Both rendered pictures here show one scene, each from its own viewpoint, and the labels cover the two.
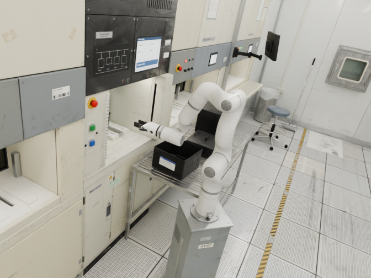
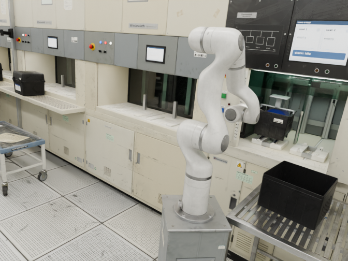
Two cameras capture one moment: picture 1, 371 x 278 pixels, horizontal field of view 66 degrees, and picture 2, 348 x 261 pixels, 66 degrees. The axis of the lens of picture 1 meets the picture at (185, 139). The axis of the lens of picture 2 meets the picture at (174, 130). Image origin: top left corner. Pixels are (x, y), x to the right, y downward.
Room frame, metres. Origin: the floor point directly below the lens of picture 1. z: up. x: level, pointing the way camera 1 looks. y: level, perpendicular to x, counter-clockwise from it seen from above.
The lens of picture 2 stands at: (1.58, -1.29, 1.47)
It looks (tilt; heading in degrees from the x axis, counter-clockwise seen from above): 17 degrees down; 104
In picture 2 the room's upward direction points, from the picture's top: 5 degrees clockwise
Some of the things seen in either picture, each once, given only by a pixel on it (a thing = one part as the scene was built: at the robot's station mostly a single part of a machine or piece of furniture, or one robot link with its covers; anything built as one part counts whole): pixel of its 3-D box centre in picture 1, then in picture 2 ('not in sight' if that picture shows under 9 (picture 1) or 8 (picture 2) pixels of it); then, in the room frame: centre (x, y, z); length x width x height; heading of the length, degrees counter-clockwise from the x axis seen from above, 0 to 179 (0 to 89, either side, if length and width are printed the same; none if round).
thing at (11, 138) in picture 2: not in sight; (9, 137); (-0.63, 0.76, 0.47); 0.31 x 0.23 x 0.02; 179
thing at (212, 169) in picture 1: (212, 174); (195, 147); (1.42, -0.19, 1.07); 0.19 x 0.12 x 0.24; 158
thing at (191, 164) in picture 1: (177, 156); (296, 191); (1.92, 0.04, 0.85); 0.28 x 0.28 x 0.17; 63
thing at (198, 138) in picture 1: (206, 143); not in sight; (2.30, -0.19, 0.83); 0.29 x 0.29 x 0.13; 70
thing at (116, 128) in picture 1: (111, 129); (309, 151); (2.08, 0.61, 0.89); 0.22 x 0.21 x 0.04; 68
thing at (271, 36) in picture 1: (258, 47); not in sight; (3.52, -0.63, 1.57); 0.53 x 0.40 x 0.36; 68
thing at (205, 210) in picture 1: (207, 200); (196, 192); (1.45, -0.21, 0.85); 0.19 x 0.19 x 0.18
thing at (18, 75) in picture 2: not in sight; (28, 82); (-0.89, 1.34, 0.93); 0.30 x 0.28 x 0.26; 155
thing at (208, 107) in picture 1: (213, 119); not in sight; (2.73, -0.25, 0.89); 0.29 x 0.29 x 0.25; 70
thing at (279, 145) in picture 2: not in sight; (270, 140); (1.83, 0.71, 0.89); 0.22 x 0.21 x 0.04; 68
